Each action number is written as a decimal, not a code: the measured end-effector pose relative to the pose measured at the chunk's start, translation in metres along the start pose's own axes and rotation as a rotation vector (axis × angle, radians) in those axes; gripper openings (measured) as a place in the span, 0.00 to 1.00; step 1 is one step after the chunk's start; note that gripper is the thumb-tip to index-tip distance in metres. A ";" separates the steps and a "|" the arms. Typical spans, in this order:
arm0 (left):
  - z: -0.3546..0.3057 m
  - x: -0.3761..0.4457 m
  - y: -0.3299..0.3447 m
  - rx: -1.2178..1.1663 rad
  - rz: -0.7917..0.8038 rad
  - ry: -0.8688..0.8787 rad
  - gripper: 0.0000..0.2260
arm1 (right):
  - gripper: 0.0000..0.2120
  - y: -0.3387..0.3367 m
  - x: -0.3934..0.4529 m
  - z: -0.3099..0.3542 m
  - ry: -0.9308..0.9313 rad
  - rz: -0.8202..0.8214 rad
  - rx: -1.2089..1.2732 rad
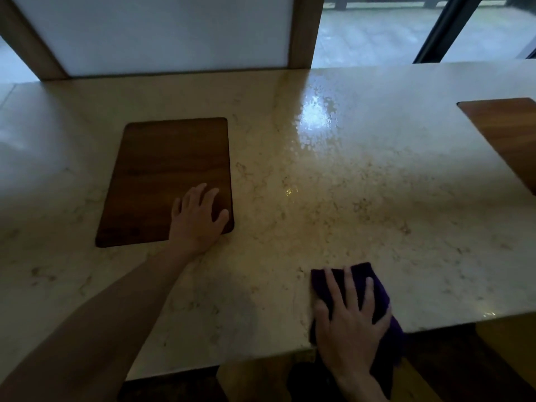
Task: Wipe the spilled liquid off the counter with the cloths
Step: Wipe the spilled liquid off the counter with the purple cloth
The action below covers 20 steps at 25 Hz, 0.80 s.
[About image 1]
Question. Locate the white partition panel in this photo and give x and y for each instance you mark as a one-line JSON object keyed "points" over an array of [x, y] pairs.
{"points": [[155, 33]]}

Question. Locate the person's right hand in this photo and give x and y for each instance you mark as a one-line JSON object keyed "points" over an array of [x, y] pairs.
{"points": [[349, 334]]}

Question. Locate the person's left thumb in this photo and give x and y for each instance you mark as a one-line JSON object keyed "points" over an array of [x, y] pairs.
{"points": [[222, 220]]}

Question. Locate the person's left forearm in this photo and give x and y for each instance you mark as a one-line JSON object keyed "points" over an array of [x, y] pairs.
{"points": [[96, 330]]}

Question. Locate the wooden partition frame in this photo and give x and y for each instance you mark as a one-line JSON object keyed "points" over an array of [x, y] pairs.
{"points": [[305, 33]]}

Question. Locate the person's left middle finger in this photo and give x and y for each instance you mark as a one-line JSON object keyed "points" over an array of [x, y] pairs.
{"points": [[198, 193]]}

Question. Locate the brown wooden placemat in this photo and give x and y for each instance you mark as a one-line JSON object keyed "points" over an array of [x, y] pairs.
{"points": [[155, 175], [509, 133]]}

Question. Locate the purple cleaning cloth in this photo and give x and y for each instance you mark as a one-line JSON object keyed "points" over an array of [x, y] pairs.
{"points": [[391, 351]]}

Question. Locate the dark outdoor railing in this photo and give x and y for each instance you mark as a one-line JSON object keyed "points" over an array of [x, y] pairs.
{"points": [[377, 0]]}

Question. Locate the dark window frame bar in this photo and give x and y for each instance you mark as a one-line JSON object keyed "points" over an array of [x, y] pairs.
{"points": [[446, 29], [528, 50]]}

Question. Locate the person's left little finger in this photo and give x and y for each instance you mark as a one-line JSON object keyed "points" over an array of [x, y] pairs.
{"points": [[176, 205]]}

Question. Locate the person's left hand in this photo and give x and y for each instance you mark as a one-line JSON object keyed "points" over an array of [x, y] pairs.
{"points": [[193, 230]]}

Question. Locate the person's right forearm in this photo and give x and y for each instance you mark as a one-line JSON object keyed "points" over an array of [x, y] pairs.
{"points": [[360, 389]]}

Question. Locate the wooden seat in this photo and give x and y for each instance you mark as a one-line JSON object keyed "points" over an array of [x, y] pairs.
{"points": [[509, 347]]}

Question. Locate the person's right middle finger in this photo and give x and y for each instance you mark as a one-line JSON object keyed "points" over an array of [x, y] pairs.
{"points": [[351, 286]]}

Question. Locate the person's right thumb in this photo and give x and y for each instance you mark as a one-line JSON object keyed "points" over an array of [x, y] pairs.
{"points": [[320, 316]]}

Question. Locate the person's right little finger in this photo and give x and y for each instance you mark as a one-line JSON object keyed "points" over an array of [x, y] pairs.
{"points": [[382, 324]]}

